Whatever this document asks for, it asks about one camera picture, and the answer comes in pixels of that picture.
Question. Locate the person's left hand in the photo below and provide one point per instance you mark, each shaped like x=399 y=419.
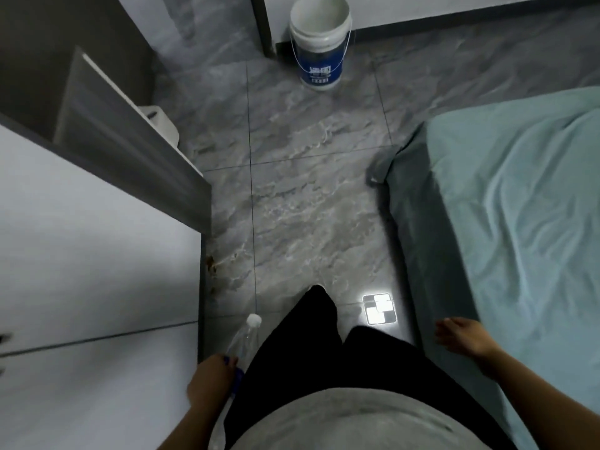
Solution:
x=211 y=381

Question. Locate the person's right hand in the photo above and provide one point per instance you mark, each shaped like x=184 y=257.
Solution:
x=468 y=337

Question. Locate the person's right fingers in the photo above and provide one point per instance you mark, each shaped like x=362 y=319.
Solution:
x=449 y=330

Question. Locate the person's left thumb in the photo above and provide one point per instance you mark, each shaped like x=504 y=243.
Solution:
x=231 y=361

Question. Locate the clear plastic water bottle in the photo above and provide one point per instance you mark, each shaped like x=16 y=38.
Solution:
x=244 y=337

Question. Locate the person's left forearm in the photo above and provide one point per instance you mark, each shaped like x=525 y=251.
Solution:
x=187 y=431

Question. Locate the person's right forearm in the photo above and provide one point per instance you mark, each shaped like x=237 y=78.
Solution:
x=548 y=407

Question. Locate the black trousers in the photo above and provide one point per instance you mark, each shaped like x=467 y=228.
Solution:
x=304 y=351

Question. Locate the grey shirt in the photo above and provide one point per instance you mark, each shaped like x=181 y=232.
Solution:
x=356 y=421

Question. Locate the bed with teal sheet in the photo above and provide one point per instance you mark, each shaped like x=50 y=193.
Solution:
x=511 y=215

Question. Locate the white cabinet with grey trim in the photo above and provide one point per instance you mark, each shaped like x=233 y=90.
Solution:
x=84 y=257

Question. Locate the grey cabinet door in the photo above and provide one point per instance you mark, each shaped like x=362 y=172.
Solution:
x=126 y=145

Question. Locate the white plastic bin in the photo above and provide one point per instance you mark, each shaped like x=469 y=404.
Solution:
x=164 y=126

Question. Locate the white bucket with blue label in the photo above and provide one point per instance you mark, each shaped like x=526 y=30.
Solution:
x=320 y=37

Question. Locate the dark door frame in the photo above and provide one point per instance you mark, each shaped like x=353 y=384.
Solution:
x=263 y=23

